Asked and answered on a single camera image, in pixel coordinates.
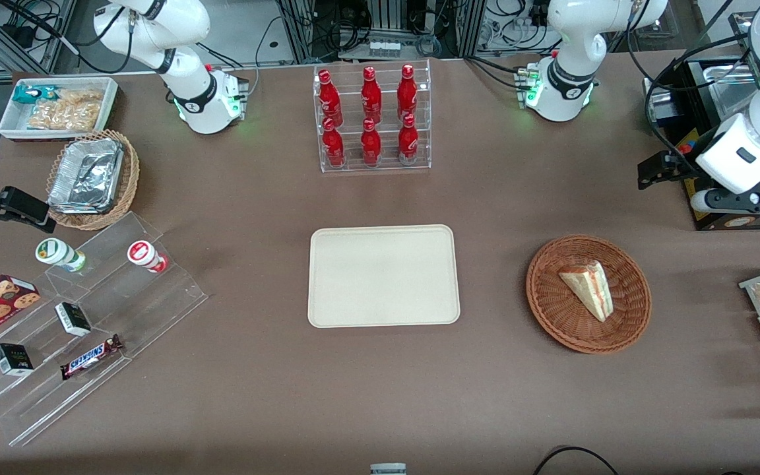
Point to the clear bag of chips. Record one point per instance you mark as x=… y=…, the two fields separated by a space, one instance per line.
x=66 y=112

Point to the steel warmer pan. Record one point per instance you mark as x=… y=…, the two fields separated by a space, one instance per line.
x=736 y=92

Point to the clear acrylic stepped shelf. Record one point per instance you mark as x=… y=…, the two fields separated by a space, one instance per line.
x=156 y=310

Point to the red lid yogurt cup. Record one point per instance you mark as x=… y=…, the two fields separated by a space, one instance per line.
x=141 y=253

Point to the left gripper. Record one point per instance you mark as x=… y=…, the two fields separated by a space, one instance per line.
x=683 y=166

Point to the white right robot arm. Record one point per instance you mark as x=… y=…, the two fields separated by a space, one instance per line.
x=189 y=92

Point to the black food warmer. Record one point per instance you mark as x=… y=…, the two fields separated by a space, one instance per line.
x=703 y=82

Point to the grey device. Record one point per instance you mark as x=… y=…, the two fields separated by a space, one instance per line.
x=388 y=469

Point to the white rectangular snack tray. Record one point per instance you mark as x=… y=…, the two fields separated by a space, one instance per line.
x=10 y=125

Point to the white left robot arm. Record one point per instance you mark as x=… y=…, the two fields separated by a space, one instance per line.
x=565 y=39

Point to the brown wicker basket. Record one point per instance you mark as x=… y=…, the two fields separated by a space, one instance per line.
x=551 y=297

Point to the clear acrylic bottle rack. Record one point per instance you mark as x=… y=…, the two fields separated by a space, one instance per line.
x=390 y=165

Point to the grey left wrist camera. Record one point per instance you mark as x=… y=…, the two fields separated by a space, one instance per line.
x=749 y=201

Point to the green snack packet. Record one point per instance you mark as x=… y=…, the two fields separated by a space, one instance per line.
x=27 y=94

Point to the white power strip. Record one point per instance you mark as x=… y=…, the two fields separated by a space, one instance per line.
x=383 y=47

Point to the red drink bottle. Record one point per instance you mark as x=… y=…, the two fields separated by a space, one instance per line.
x=334 y=146
x=329 y=99
x=408 y=142
x=371 y=97
x=371 y=145
x=407 y=95

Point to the triangular sandwich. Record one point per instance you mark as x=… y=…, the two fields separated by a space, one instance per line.
x=588 y=284

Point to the stack of foil trays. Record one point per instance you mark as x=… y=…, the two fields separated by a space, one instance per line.
x=86 y=175

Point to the light wicker basket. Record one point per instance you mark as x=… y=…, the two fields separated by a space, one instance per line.
x=130 y=178

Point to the beige plastic tray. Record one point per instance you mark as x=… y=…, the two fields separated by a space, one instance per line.
x=383 y=277

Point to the green lid yogurt cup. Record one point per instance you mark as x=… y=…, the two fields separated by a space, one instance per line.
x=53 y=251

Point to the small black white box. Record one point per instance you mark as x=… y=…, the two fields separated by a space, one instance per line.
x=72 y=318

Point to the aluminium frame structure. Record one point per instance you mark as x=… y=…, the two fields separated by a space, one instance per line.
x=297 y=33

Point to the snickers chocolate bar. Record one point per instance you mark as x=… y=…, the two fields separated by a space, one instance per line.
x=90 y=356

